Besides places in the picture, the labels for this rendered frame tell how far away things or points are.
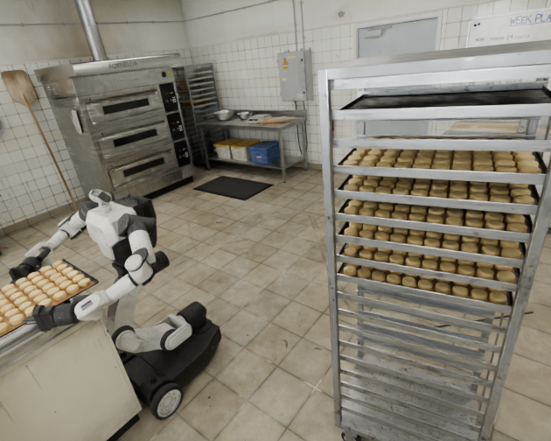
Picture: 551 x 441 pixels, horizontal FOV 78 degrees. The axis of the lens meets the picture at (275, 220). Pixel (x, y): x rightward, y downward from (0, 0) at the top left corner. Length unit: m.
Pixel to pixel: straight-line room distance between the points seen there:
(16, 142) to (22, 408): 4.43
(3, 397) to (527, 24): 5.04
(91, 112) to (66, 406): 3.81
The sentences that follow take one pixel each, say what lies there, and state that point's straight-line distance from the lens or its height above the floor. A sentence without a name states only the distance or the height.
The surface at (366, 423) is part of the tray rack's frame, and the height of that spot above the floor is 0.15.
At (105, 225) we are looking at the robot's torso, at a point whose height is 1.21.
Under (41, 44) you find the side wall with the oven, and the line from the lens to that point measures 6.16.
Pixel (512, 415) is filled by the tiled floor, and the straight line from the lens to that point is 2.47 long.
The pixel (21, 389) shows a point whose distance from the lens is 1.98.
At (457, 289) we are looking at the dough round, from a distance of 1.39.
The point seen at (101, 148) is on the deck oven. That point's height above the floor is 0.98.
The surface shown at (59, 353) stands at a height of 0.75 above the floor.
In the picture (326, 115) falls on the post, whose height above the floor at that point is 1.69.
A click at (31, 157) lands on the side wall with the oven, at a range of 6.02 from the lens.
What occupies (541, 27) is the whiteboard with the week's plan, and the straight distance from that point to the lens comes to 4.75.
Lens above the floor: 1.88
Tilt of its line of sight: 26 degrees down
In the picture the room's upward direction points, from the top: 7 degrees counter-clockwise
